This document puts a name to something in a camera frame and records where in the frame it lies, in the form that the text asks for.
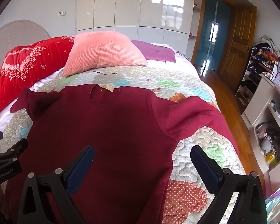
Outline glossy white wardrobe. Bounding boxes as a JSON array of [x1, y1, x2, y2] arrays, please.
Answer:
[[77, 0, 202, 62]]

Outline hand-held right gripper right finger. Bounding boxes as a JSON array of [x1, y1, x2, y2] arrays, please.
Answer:
[[190, 145, 267, 224]]

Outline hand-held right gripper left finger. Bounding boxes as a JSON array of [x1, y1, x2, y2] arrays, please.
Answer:
[[17, 145, 95, 224]]

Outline maroon sweater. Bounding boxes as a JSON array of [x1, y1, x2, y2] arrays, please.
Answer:
[[5, 84, 239, 224]]

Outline pink ribbed pillow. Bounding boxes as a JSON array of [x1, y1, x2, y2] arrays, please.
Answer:
[[63, 31, 149, 77]]

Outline patchwork quilted bedspread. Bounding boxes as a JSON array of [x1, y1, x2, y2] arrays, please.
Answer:
[[0, 49, 246, 224]]

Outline yellow container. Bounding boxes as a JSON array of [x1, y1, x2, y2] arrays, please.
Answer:
[[265, 153, 278, 167]]

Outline wooden door frame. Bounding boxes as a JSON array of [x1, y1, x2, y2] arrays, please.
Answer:
[[192, 0, 237, 71]]

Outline white open shelf unit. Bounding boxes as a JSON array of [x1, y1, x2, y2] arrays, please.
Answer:
[[237, 51, 280, 192]]

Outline red embroidered quilt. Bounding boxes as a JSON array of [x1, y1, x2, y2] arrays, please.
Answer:
[[0, 36, 75, 124]]

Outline wooden panel door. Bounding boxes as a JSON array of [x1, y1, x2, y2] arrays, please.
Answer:
[[218, 5, 258, 90]]

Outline beige round headboard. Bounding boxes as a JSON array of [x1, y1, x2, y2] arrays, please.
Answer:
[[0, 20, 51, 61]]

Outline iridescent shiny bag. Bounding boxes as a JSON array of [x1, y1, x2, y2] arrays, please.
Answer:
[[264, 183, 280, 224]]

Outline purple fuzzy cloth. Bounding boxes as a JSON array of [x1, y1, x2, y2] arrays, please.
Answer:
[[131, 40, 176, 63]]

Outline pile of clothes and bags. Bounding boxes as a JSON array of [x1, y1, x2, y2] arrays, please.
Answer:
[[251, 35, 280, 71]]

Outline white bed sheet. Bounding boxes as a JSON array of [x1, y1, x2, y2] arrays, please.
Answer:
[[0, 66, 64, 122]]

